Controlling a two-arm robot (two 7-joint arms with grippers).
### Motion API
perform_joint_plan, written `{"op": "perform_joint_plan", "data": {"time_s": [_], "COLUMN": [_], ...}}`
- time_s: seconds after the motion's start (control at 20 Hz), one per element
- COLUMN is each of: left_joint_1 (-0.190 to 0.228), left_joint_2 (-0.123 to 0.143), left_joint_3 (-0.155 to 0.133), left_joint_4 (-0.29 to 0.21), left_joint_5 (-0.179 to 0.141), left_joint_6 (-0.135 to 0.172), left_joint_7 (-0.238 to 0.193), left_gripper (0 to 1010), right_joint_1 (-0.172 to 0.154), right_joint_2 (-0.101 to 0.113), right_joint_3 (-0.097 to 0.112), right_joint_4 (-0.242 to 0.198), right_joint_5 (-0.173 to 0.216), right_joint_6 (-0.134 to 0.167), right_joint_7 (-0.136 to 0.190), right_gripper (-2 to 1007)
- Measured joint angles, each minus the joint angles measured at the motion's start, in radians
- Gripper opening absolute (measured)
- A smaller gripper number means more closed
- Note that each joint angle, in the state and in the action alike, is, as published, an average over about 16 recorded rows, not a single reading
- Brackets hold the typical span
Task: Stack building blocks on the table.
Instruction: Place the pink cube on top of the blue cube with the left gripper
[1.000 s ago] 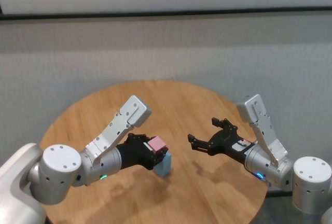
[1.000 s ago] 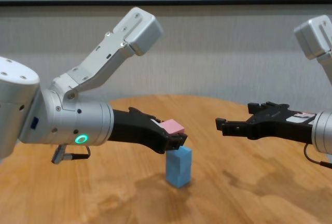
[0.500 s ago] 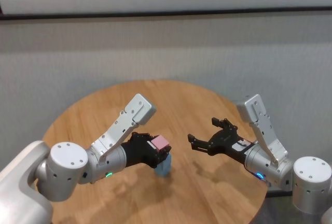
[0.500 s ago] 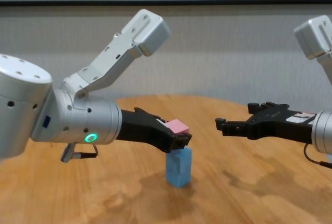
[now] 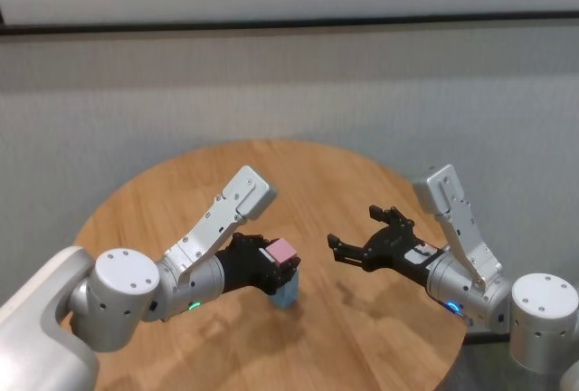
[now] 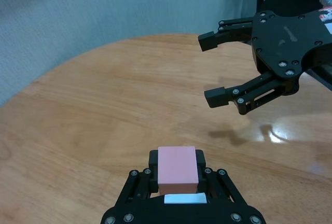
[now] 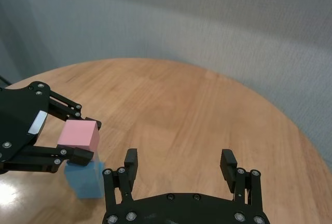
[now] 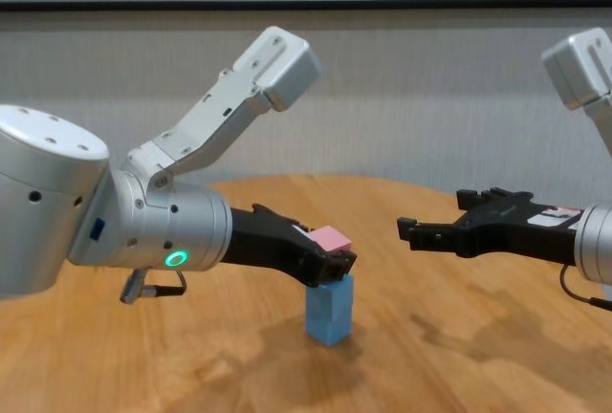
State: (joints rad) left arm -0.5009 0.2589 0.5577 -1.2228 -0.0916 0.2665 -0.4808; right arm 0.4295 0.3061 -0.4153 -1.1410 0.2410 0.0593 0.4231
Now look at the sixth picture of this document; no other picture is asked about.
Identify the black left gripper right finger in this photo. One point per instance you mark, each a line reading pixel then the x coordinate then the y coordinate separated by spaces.
pixel 207 180

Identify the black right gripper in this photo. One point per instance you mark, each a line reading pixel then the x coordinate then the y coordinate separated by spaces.
pixel 285 42

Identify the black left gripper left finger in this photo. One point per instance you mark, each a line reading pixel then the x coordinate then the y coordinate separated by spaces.
pixel 153 172

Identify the pink cube block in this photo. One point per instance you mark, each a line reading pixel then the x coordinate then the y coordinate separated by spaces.
pixel 177 168

